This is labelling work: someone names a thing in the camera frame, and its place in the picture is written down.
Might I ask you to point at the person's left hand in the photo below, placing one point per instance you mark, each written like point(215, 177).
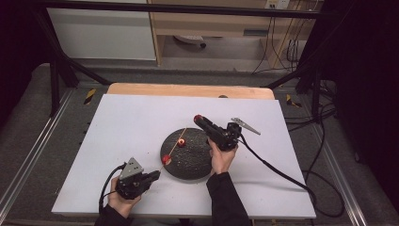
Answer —
point(119, 204)

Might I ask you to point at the yellow black tape mark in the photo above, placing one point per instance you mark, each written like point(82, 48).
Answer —
point(292, 101)
point(90, 95)

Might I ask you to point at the light wooden desk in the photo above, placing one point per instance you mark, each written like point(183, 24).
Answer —
point(200, 23)

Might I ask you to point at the white table board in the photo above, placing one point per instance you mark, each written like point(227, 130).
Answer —
point(131, 125)

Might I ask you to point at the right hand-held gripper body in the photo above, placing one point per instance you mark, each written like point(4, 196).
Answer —
point(229, 138)

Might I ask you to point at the black metal frame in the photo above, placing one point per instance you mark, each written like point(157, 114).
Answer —
point(188, 8)

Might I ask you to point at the aluminium floor rail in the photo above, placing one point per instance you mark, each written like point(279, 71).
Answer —
point(332, 160)
point(34, 144)

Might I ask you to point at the dark curtain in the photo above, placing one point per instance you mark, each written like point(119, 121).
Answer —
point(15, 47)
point(367, 94)

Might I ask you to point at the white wall socket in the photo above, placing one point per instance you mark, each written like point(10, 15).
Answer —
point(277, 3)

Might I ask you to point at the wooden table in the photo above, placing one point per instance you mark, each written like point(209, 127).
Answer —
point(175, 90)

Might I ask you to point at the person's right hand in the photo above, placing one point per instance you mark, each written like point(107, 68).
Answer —
point(221, 160)

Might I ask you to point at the white cabinet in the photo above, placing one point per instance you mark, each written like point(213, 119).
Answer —
point(100, 34)

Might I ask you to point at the round black plate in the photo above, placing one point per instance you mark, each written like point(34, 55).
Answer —
point(191, 160)

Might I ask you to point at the grey chair leg with caster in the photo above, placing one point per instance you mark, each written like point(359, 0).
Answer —
point(189, 39)

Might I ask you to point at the thin bamboo skewer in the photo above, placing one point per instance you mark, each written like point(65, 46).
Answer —
point(174, 147)

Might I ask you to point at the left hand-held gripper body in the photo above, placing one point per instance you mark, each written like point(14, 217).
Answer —
point(131, 169)

